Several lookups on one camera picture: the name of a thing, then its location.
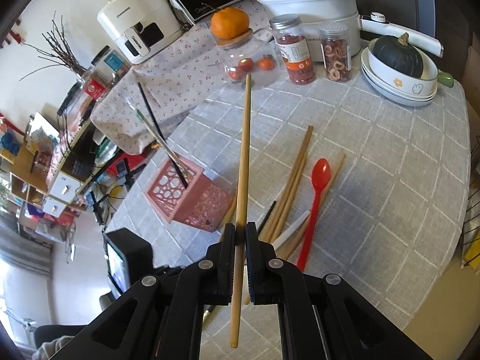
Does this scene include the light wooden chopstick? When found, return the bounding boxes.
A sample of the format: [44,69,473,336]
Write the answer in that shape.
[229,74,252,349]

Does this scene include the paper-wrapped disposable chopsticks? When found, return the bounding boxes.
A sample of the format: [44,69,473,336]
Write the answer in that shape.
[124,98,189,185]

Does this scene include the black chopstick gold band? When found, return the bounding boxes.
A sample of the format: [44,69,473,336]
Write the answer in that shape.
[137,82,189,188]
[257,200,277,235]

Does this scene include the brown bamboo chopstick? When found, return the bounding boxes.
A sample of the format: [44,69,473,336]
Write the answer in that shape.
[281,153,346,272]
[259,125,313,242]
[269,153,308,242]

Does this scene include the pink perforated utensil basket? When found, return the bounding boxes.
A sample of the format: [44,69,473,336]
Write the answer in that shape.
[145,156,233,233]

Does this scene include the red plastic spoon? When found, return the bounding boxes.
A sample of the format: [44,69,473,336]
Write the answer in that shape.
[296,158,331,272]

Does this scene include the wooden shelf unit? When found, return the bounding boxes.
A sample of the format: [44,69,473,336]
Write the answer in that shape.
[1,113,98,218]

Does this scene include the grey checked tablecloth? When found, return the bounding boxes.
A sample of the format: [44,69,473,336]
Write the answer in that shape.
[107,69,470,359]

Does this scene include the floral cream cloth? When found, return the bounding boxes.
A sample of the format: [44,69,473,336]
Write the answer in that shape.
[91,0,275,155]

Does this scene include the dry twig bouquet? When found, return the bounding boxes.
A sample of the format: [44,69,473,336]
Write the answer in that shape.
[19,12,87,82]

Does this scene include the glass jar with tomatoes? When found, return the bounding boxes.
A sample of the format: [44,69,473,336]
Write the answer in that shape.
[216,28,281,89]

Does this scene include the red-filled plastic jar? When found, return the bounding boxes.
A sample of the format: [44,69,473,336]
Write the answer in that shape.
[269,14,316,86]

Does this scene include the white stacked bowls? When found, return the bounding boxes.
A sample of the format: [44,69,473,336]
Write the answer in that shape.
[360,39,454,107]

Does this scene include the dried fruit rings jar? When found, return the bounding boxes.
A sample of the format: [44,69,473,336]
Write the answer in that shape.
[318,21,352,82]

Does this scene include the white coffee machine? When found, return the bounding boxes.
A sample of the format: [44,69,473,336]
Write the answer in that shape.
[97,0,183,65]

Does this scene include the orange on jar lid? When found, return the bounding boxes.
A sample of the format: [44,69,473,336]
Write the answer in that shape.
[210,7,250,40]

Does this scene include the dark green pumpkin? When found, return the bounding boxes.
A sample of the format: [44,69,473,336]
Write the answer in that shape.
[373,33,424,78]

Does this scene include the white electric cooking pot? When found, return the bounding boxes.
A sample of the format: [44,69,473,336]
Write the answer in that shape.
[257,0,443,63]

